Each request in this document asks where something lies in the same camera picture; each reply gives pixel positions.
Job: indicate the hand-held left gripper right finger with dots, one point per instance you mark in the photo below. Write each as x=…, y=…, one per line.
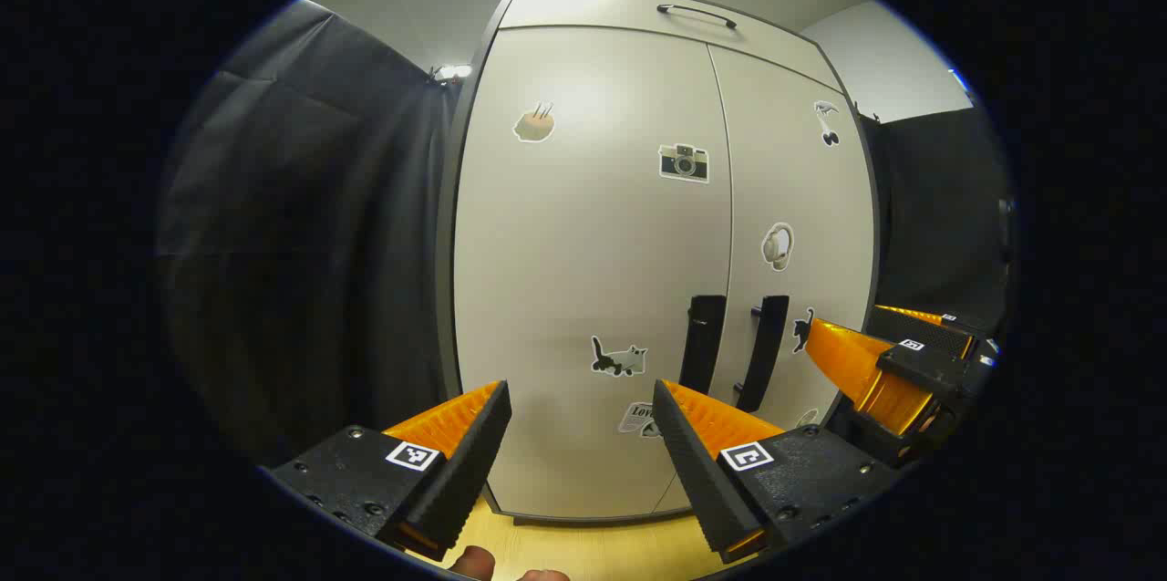
x=697, y=472

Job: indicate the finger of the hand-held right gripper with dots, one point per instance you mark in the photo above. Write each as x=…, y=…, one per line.
x=852, y=367
x=921, y=326

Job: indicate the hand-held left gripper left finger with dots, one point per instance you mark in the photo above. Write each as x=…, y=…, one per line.
x=469, y=462

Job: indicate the white shoe cabinet door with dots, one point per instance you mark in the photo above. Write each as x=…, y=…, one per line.
x=802, y=189
x=583, y=243

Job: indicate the white double-door shoe cabinet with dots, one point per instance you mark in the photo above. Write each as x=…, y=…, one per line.
x=446, y=243

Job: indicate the white cabinet top panel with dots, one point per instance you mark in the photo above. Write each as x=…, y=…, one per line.
x=593, y=8

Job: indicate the black backdrop cloth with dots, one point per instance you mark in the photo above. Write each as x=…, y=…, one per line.
x=310, y=243
x=939, y=198

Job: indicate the bright ceiling lamp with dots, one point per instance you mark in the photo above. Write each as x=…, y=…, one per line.
x=453, y=71

